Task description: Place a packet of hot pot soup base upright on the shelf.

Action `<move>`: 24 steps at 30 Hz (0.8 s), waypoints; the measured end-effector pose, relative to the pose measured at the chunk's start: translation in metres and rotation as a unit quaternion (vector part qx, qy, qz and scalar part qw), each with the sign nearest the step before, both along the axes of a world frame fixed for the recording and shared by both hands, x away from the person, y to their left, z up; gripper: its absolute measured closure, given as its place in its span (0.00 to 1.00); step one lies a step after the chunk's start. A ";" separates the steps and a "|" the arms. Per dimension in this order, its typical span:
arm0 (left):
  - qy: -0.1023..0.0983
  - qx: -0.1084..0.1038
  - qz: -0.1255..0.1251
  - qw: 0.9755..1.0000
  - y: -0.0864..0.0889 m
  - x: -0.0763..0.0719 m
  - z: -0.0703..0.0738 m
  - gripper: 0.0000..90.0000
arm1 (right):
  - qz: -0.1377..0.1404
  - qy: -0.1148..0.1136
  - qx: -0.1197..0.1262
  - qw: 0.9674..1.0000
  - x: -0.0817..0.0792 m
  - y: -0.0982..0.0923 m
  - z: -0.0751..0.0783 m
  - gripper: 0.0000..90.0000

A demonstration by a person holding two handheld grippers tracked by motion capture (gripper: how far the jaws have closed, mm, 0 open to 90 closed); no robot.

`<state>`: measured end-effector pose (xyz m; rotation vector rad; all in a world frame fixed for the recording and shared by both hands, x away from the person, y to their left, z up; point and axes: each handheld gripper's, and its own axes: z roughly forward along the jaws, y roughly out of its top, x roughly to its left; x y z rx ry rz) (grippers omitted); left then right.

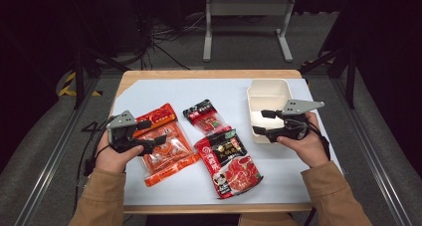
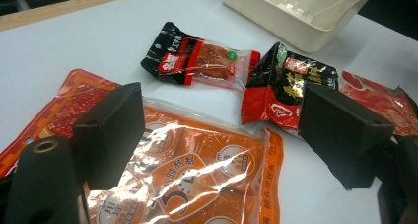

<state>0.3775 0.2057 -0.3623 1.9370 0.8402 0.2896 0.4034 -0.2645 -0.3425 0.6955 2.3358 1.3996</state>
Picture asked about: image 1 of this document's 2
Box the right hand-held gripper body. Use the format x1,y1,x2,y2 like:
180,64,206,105
267,99,325,143

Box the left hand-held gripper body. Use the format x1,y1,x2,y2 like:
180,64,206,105
106,110,154,156

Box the cream plastic box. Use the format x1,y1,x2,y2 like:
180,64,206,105
246,79,294,144

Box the orange clear seasoning packet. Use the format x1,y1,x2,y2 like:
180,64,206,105
132,103,202,188

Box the large red black packet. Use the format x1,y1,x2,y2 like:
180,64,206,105
194,128,264,200

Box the person's left hand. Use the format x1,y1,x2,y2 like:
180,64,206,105
94,130,145,174

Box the person's right hand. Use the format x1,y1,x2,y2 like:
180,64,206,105
277,112,329,169

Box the small black red packet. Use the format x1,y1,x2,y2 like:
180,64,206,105
182,99,233,136

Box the black tripod stand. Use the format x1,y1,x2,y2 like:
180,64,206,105
70,46,131,111
299,41,360,110

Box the white table mat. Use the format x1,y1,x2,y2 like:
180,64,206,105
110,78,343,207

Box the yellow black floor tape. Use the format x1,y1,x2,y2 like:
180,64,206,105
58,71,103,98

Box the wooden table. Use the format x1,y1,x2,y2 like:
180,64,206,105
109,69,344,215

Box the grey metal stand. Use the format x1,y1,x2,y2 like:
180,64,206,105
202,0,298,63

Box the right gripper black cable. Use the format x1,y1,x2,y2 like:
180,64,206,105
307,119,331,161

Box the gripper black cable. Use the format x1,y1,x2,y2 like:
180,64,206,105
75,118,112,179
307,119,331,161

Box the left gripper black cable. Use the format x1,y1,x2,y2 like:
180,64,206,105
75,118,112,179

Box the aluminium floor rail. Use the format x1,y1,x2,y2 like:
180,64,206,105
331,77,414,226
13,77,101,226

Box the black floor cables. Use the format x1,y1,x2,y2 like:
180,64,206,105
130,6,208,71

